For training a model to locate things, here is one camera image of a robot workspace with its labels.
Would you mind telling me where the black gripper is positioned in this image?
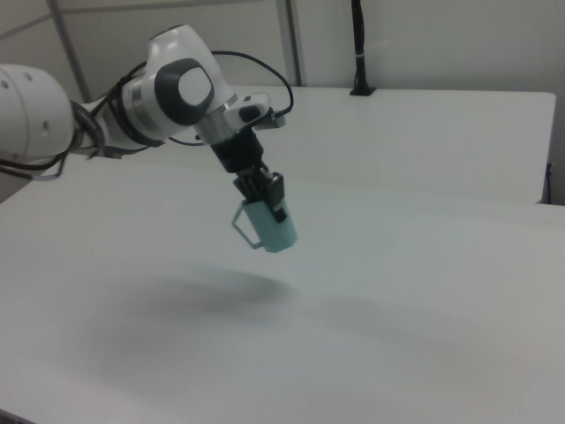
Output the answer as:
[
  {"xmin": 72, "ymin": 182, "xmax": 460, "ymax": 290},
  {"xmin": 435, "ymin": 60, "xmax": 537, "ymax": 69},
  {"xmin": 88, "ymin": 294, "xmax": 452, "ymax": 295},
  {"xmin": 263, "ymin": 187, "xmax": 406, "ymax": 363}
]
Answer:
[{"xmin": 209, "ymin": 131, "xmax": 290, "ymax": 223}]

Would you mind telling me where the light blue plastic cup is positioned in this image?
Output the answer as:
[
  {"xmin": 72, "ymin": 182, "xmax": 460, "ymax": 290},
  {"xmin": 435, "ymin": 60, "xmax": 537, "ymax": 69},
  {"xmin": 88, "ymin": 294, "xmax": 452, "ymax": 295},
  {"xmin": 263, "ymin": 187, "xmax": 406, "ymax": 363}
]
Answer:
[{"xmin": 230, "ymin": 198, "xmax": 299, "ymax": 254}]

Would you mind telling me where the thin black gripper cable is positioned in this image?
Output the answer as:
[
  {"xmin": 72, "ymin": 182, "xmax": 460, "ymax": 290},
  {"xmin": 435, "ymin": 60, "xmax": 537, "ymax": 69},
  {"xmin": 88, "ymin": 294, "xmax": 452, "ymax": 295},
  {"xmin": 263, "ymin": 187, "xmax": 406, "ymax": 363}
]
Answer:
[{"xmin": 167, "ymin": 49, "xmax": 296, "ymax": 147}]

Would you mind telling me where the grey metal frame post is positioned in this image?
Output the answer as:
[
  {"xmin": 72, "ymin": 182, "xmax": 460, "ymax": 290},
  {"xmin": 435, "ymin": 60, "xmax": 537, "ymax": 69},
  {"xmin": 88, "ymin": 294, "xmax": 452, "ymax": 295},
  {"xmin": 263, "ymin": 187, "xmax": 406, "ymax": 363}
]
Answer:
[
  {"xmin": 276, "ymin": 0, "xmax": 306, "ymax": 87},
  {"xmin": 47, "ymin": 0, "xmax": 94, "ymax": 103}
]

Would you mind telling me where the black camera stand pole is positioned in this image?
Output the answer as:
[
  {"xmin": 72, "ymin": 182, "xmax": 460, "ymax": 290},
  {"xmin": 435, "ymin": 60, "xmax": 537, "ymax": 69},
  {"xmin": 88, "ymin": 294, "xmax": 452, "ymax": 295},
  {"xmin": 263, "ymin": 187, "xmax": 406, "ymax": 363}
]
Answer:
[{"xmin": 349, "ymin": 0, "xmax": 377, "ymax": 97}]

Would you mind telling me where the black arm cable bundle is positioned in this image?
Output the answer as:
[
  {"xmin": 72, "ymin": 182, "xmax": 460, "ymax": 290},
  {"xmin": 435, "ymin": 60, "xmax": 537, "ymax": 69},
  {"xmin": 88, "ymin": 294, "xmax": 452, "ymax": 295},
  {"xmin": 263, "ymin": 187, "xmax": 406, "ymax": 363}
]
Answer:
[{"xmin": 0, "ymin": 61, "xmax": 149, "ymax": 184}]

